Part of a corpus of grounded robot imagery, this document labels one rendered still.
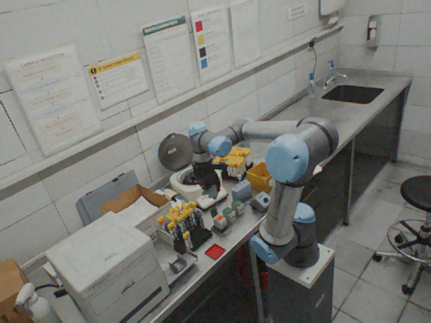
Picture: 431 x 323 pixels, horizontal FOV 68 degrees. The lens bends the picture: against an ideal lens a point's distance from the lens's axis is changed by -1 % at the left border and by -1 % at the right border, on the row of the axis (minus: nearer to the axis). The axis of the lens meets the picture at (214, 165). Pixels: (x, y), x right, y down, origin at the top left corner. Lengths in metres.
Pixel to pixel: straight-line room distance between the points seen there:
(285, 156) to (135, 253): 0.61
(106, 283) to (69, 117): 0.77
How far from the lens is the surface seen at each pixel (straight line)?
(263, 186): 1.70
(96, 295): 1.14
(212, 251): 1.46
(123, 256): 1.13
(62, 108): 1.56
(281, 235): 1.09
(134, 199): 1.79
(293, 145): 0.82
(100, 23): 1.64
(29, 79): 1.50
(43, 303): 1.36
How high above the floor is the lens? 1.91
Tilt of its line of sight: 30 degrees down
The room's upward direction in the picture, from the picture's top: 11 degrees counter-clockwise
